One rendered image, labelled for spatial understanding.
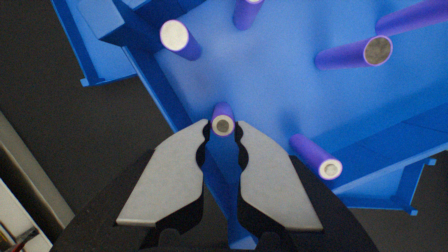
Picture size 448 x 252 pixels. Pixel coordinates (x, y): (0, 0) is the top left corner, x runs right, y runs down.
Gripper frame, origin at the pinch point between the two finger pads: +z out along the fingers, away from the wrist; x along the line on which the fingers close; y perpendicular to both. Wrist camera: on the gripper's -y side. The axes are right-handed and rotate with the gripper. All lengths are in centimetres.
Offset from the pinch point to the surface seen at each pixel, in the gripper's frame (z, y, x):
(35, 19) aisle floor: 49, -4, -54
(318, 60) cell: 6.4, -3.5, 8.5
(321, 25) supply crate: 8.2, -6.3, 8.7
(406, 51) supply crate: 7.7, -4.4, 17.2
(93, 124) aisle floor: 42, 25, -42
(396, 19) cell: 6.1, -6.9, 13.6
